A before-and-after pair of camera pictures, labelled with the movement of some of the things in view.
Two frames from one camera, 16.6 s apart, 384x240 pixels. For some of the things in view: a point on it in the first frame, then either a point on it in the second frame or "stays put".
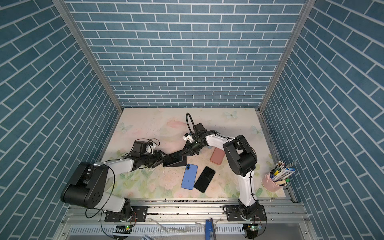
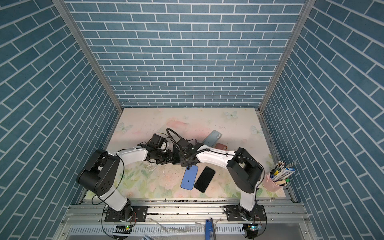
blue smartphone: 189,176 stays put
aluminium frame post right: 302,18 stays put
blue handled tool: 210,233 stays put
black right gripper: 189,152 → 182,162
